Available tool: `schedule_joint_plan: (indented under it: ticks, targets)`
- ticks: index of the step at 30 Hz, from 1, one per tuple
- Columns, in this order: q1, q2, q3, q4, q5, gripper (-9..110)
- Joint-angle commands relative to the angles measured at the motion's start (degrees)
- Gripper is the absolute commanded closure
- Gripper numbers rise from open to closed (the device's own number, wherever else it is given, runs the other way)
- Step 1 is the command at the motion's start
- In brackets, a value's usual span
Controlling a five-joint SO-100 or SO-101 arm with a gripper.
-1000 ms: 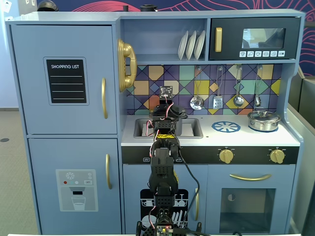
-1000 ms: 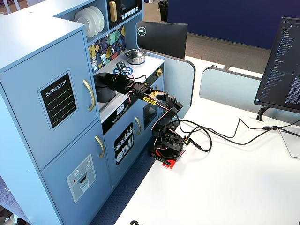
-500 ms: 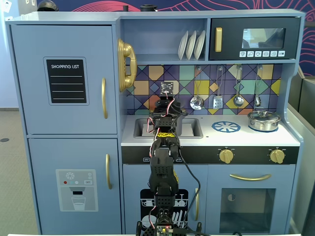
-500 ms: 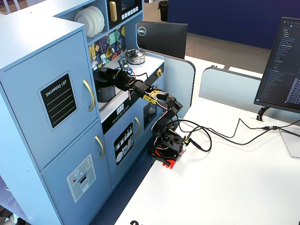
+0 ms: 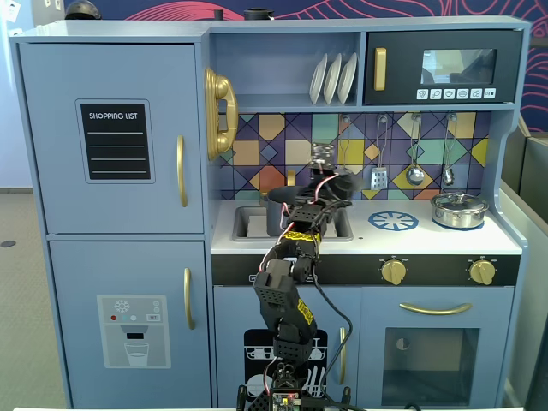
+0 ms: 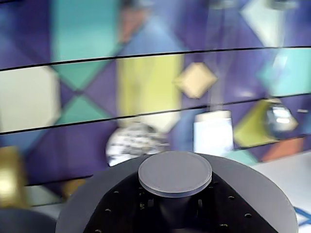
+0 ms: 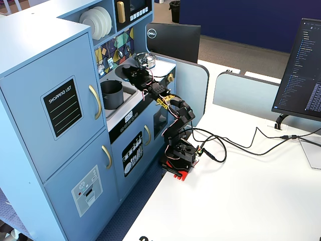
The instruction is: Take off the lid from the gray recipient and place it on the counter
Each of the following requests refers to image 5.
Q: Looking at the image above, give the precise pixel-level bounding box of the gold fridge door handle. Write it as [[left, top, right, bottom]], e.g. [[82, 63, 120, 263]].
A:
[[176, 134, 190, 209]]

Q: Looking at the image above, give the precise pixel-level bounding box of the gold toy telephone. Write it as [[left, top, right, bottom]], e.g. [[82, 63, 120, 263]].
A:
[[203, 66, 240, 162]]

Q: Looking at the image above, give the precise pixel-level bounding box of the white toy plate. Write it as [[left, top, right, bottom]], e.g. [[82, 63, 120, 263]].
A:
[[337, 51, 359, 105], [308, 52, 329, 106], [322, 52, 343, 105]]

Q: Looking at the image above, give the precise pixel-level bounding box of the shiny steel pot lid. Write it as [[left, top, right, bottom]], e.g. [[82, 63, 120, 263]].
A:
[[430, 191, 490, 211]]

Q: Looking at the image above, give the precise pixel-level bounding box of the gold stove knob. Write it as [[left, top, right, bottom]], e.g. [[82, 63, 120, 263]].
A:
[[468, 259, 497, 287], [379, 258, 408, 286]]

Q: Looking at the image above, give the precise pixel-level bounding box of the gold dishwasher door handle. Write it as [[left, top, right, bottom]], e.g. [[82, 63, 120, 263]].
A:
[[338, 326, 348, 386]]

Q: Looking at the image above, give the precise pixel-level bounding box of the black round container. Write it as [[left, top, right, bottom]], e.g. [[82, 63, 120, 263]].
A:
[[243, 7, 276, 22]]

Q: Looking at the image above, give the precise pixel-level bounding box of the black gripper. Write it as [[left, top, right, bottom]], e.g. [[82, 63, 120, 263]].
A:
[[295, 170, 366, 210]]

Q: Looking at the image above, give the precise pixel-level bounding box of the gold microwave handle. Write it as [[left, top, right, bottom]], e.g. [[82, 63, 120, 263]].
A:
[[372, 46, 388, 92]]

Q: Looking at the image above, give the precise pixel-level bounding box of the blue wooden toy kitchen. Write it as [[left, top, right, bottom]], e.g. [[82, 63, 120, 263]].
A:
[[8, 15, 533, 410]]

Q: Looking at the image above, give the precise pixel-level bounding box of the metal slotted toy spatula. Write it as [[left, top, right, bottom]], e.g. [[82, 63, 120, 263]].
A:
[[369, 112, 391, 192]]

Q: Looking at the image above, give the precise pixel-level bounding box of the gold oven door handle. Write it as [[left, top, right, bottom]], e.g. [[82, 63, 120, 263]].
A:
[[398, 301, 474, 317]]

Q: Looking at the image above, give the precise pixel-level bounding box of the black rounded helmet-like object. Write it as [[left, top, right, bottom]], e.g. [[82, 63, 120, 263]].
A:
[[63, 0, 104, 21]]

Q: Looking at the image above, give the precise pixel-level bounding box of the gray cylindrical pot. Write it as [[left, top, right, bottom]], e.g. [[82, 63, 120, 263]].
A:
[[264, 195, 297, 238]]

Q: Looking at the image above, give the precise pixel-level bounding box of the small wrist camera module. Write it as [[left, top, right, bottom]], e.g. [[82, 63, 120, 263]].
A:
[[309, 142, 337, 171]]

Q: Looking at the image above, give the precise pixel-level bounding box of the shiny steel toy pot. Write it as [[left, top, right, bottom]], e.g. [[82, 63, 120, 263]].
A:
[[430, 200, 489, 229]]

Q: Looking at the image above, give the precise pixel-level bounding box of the black toy microwave door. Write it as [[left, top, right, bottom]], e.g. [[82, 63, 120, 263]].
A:
[[363, 29, 525, 106]]

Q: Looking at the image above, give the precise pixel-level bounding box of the black shopping list board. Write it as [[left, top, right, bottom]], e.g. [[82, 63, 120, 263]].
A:
[[74, 98, 156, 185]]

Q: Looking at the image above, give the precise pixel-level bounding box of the metal toy skimmer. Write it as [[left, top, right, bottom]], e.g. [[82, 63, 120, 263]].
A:
[[337, 112, 354, 173]]

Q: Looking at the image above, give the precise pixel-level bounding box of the gold freezer door handle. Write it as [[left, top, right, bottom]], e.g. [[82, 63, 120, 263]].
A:
[[183, 267, 197, 331]]

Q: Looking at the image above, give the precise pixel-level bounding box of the small metal toy spoon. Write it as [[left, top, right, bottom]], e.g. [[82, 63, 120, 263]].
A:
[[440, 112, 458, 188]]

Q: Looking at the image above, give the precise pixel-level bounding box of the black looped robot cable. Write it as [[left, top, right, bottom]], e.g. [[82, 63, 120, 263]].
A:
[[312, 273, 354, 406]]

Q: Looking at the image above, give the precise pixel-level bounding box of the metal toy ladle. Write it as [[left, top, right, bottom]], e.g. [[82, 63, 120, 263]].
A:
[[405, 112, 426, 188]]

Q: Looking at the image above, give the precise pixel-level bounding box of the robot controller circuit board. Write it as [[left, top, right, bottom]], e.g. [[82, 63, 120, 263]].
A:
[[268, 387, 301, 411]]

